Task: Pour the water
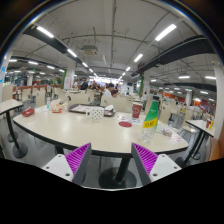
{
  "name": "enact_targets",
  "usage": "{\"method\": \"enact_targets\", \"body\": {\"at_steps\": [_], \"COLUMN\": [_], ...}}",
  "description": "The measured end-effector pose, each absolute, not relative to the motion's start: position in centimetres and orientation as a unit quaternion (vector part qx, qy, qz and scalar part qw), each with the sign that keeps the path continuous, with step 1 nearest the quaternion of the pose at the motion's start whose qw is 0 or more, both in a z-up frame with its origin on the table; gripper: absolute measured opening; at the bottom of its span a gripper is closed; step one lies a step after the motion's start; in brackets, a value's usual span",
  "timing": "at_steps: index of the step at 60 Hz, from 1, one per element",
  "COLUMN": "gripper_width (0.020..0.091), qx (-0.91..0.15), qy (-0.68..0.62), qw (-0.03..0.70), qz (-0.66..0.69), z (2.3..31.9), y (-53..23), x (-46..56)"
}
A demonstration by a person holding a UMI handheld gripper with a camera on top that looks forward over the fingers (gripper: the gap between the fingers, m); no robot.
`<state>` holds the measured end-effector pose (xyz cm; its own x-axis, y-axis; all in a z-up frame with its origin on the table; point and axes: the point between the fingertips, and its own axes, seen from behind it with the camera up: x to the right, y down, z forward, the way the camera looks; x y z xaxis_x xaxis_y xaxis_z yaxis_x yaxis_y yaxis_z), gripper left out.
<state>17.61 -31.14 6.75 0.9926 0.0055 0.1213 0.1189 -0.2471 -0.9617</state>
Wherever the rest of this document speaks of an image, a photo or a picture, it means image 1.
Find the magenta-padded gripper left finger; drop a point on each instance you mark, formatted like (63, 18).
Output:
(59, 166)

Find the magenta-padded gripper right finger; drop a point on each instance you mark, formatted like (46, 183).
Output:
(163, 166)

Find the green-labelled clear drink bottle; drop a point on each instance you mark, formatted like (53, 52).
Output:
(150, 120)

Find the white table with condiments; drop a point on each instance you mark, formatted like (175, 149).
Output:
(200, 126)

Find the flat round red coaster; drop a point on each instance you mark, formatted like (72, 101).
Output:
(125, 124)

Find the crumpled food wrapper bag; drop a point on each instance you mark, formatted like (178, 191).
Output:
(58, 106)

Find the dark food tray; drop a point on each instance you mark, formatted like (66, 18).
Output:
(78, 108)

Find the red paper cup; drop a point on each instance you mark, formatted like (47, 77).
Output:
(137, 110)

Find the red condiment bottle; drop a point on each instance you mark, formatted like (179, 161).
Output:
(208, 123)

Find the small red packet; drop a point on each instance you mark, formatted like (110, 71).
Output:
(28, 112)

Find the yellow condiment bottle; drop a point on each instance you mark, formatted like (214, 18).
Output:
(211, 125)

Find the printed paper flyer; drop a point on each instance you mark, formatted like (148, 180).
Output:
(121, 117)

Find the white polka-dot mug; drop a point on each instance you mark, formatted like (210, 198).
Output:
(96, 113)

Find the white side table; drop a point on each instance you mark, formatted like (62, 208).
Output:
(8, 106)

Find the person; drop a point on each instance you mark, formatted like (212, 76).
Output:
(108, 91)
(83, 85)

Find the ceiling air conditioner unit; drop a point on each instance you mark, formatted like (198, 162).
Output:
(89, 50)

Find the ceiling lights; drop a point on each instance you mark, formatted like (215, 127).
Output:
(165, 32)

